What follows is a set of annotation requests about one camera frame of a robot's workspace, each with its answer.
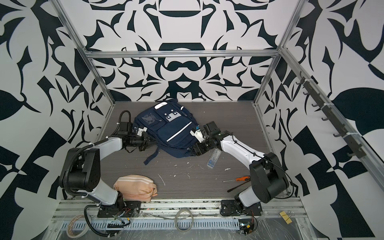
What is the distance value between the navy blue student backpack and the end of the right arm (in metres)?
0.08

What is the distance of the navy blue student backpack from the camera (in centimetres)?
89

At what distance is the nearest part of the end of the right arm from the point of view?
64cm
